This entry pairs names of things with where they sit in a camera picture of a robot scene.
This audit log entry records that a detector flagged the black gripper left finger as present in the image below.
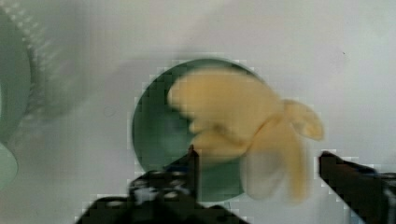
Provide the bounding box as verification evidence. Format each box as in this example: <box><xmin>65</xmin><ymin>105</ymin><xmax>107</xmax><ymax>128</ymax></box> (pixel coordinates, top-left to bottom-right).
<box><xmin>76</xmin><ymin>147</ymin><xmax>249</xmax><ymax>224</ymax></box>

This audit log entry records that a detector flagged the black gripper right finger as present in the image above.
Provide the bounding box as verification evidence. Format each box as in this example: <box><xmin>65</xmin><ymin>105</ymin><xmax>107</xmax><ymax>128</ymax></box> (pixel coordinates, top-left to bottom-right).
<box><xmin>318</xmin><ymin>151</ymin><xmax>396</xmax><ymax>224</ymax></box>

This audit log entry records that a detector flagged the yellow plush peeled banana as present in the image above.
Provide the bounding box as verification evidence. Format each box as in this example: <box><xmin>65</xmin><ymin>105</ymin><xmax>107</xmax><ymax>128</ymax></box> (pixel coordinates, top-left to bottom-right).
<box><xmin>167</xmin><ymin>68</ymin><xmax>324</xmax><ymax>203</ymax></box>

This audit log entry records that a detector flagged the green mug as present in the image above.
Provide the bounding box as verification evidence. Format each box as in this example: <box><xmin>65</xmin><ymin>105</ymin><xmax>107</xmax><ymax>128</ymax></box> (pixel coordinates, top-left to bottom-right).
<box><xmin>131</xmin><ymin>58</ymin><xmax>257</xmax><ymax>202</ymax></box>

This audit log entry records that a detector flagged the green plastic colander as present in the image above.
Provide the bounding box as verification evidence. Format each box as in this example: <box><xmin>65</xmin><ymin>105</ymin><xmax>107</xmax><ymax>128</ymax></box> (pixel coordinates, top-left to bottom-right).
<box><xmin>0</xmin><ymin>9</ymin><xmax>31</xmax><ymax>189</ymax></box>

